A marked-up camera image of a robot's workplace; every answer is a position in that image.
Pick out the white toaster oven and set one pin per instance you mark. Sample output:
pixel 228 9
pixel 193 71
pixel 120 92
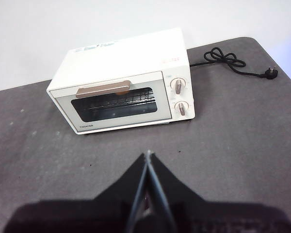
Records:
pixel 135 55

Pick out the beige oven knob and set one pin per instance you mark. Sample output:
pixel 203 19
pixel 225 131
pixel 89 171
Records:
pixel 178 85
pixel 182 108

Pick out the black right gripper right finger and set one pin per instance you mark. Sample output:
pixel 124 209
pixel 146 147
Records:
pixel 220 218

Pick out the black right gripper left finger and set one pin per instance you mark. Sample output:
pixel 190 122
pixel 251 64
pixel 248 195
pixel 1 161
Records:
pixel 75 216

